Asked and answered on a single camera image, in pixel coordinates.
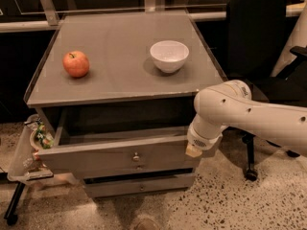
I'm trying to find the grey drawer cabinet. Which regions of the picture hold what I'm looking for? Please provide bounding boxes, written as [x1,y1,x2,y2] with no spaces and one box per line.
[25,11,223,129]

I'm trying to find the round metal drawer knob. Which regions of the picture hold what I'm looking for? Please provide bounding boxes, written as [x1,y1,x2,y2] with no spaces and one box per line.
[132,152,140,162]

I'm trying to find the grey bottom drawer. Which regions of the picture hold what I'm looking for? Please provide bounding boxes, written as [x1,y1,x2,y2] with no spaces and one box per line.
[83,173,195,198]

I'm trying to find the grey drawer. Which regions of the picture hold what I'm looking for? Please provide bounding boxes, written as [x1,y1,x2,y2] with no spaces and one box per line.
[73,159,200,179]
[38,126,201,173]
[83,173,195,198]

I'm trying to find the black office chair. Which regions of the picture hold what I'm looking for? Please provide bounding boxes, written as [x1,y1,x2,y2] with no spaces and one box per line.
[210,0,307,182]

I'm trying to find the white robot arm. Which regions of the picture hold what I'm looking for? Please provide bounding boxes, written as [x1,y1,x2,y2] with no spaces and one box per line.
[186,0,307,157]

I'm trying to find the white ceramic bowl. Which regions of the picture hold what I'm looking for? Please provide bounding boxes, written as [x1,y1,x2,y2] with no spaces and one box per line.
[150,40,189,73]

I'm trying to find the grey middle drawer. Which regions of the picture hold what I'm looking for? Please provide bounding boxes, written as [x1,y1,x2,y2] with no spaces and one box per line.
[73,159,200,179]

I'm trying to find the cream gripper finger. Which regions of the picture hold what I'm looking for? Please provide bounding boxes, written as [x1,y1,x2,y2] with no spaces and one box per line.
[185,144,202,158]

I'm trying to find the grey top drawer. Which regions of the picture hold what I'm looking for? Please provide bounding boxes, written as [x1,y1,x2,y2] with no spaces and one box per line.
[38,126,201,173]

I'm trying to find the metal rail with brackets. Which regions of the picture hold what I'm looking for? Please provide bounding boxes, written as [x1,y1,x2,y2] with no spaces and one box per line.
[0,0,307,34]

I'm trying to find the snack packets in bin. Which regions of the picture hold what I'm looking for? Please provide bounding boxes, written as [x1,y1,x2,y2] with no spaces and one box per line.
[25,120,54,169]

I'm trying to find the red apple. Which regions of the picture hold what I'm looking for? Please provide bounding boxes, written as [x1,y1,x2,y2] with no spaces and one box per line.
[62,51,89,78]

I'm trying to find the black stand leg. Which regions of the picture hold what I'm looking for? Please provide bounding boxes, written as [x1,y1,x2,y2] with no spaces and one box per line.
[4,182,25,226]

